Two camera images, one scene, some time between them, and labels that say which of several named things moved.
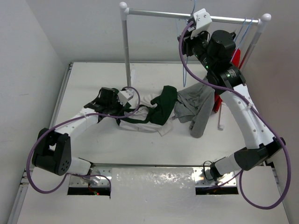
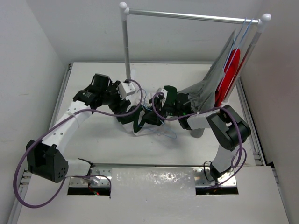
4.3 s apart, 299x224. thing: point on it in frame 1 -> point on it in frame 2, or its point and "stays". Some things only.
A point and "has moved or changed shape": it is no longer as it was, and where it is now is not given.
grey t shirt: x=195 y=103 stays
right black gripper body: x=197 y=45 -> x=168 y=109
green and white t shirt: x=152 y=117 has moved or changed shape
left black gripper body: x=113 y=105 -> x=113 y=99
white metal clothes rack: x=263 y=20 stays
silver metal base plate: x=202 y=179 stays
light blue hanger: x=185 y=80 -> x=162 y=136
